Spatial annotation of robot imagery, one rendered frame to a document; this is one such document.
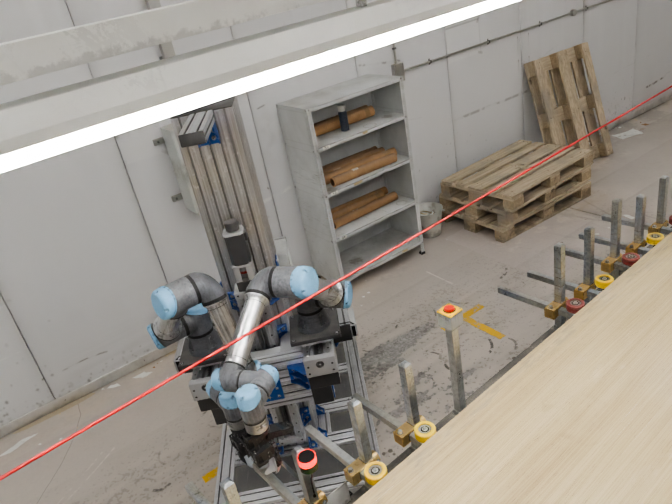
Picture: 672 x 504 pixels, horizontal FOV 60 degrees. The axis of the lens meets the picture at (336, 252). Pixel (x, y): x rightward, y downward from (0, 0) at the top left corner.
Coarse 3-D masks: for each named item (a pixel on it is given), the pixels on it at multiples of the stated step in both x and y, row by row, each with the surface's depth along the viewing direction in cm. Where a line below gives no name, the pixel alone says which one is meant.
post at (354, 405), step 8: (352, 400) 201; (352, 408) 200; (360, 408) 201; (352, 416) 203; (360, 416) 202; (352, 424) 205; (360, 424) 204; (360, 432) 205; (360, 440) 206; (368, 440) 209; (360, 448) 209; (368, 448) 210; (360, 456) 212; (368, 456) 211
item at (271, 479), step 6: (258, 468) 218; (264, 468) 217; (264, 474) 215; (270, 474) 214; (270, 480) 212; (276, 480) 211; (276, 486) 209; (282, 486) 208; (282, 492) 206; (288, 492) 205; (288, 498) 203; (294, 498) 203
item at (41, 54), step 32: (192, 0) 99; (224, 0) 98; (256, 0) 102; (288, 0) 106; (320, 0) 110; (64, 32) 84; (96, 32) 87; (128, 32) 90; (160, 32) 93; (192, 32) 96; (0, 64) 80; (32, 64) 83; (64, 64) 85
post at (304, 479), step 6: (294, 450) 189; (300, 450) 189; (294, 456) 189; (294, 462) 192; (300, 474) 192; (300, 480) 195; (306, 480) 193; (312, 480) 195; (306, 486) 194; (306, 492) 196; (312, 492) 197; (306, 498) 198; (312, 498) 197; (318, 498) 199
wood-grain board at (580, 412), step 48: (624, 288) 268; (576, 336) 245; (624, 336) 240; (528, 384) 225; (576, 384) 221; (624, 384) 216; (480, 432) 208; (528, 432) 205; (576, 432) 201; (624, 432) 197; (384, 480) 198; (432, 480) 194; (480, 480) 191; (528, 480) 187; (576, 480) 184; (624, 480) 181
